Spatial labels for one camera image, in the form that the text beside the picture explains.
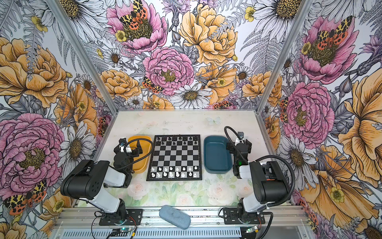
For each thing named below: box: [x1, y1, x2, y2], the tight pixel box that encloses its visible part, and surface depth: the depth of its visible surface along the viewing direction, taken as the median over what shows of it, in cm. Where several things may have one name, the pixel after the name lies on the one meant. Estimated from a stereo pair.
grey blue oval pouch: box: [159, 204, 191, 230], surface depth 73 cm
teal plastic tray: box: [203, 134, 233, 175], surface depth 97 cm
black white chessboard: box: [146, 134, 203, 182], surface depth 94 cm
